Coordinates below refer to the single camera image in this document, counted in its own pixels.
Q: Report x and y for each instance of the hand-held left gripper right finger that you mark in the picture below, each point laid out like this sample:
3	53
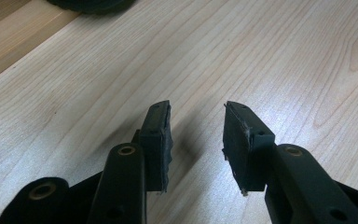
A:
245	149

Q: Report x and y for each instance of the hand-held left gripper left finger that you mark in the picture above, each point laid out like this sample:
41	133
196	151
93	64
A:
155	149

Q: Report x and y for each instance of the all-black lace-up shoe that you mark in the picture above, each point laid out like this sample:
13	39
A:
93	4

